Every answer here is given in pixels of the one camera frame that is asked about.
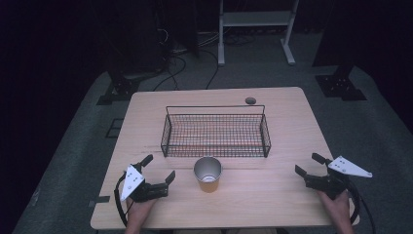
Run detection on black tape strip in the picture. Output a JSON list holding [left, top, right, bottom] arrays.
[[88, 195, 112, 209]]

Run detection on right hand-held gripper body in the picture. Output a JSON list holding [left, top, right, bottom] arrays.
[[304, 155, 374, 201]]

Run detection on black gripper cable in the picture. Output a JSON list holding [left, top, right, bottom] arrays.
[[113, 174, 131, 227], [347, 180, 377, 234]]

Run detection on black stand base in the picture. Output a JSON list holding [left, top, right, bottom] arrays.
[[314, 64, 368, 102], [95, 64, 141, 106]]

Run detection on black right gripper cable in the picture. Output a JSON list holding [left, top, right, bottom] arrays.
[[347, 180, 377, 234]]

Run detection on person's left hand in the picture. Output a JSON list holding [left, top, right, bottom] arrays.
[[126, 198, 158, 227]]

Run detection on person's right hand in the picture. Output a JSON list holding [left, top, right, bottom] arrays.
[[317, 189, 354, 226]]

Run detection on black tape floor outline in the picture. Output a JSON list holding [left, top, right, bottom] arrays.
[[104, 118, 125, 139]]

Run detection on white metal desk frame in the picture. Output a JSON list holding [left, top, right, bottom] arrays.
[[217, 0, 300, 67]]

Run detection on orange cup with metal inside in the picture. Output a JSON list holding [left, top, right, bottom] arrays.
[[193, 156, 224, 194]]

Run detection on black floor cable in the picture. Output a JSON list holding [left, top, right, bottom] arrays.
[[152, 48, 220, 92]]

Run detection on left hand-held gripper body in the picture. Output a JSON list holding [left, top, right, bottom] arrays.
[[120, 163, 170, 204]]

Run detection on black wire basket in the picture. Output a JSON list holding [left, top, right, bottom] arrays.
[[160, 104, 273, 159]]

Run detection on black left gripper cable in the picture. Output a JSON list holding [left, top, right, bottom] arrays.
[[113, 174, 131, 227]]

